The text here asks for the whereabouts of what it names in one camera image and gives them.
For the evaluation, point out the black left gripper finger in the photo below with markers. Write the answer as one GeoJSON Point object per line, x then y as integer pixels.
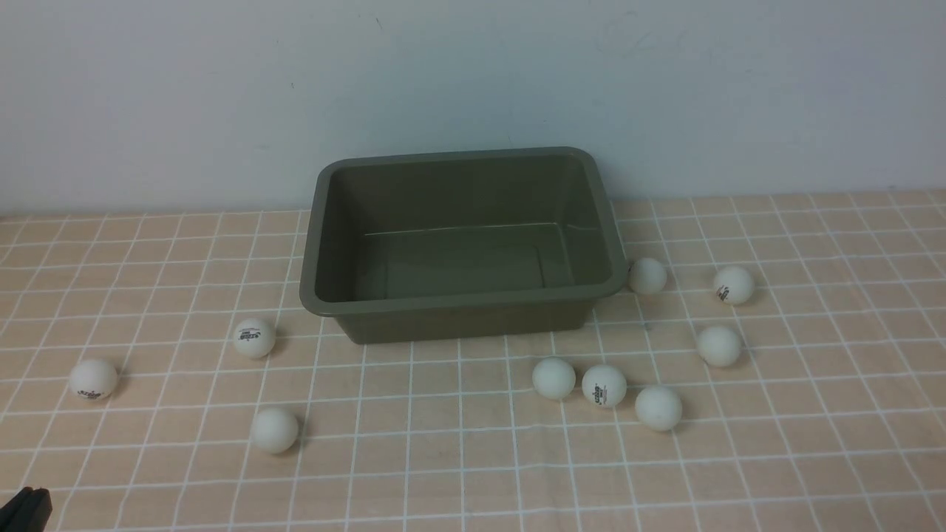
{"type": "Point", "coordinates": [29, 510]}

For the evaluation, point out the plain white ball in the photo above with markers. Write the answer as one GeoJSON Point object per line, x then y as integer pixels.
{"type": "Point", "coordinates": [659, 408]}
{"type": "Point", "coordinates": [274, 430]}
{"type": "Point", "coordinates": [647, 276]}
{"type": "Point", "coordinates": [553, 378]}
{"type": "Point", "coordinates": [719, 346]}

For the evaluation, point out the white ball with logo centre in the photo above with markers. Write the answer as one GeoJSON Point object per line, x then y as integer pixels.
{"type": "Point", "coordinates": [604, 386]}

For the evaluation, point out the white ball with logo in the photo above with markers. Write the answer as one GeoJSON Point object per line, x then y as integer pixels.
{"type": "Point", "coordinates": [254, 338]}
{"type": "Point", "coordinates": [604, 386]}
{"type": "Point", "coordinates": [733, 285]}

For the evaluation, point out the white ping-pong ball far left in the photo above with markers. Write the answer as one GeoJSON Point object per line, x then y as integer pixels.
{"type": "Point", "coordinates": [93, 379]}

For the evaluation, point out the olive green plastic bin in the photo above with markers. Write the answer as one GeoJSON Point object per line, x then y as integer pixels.
{"type": "Point", "coordinates": [421, 247]}

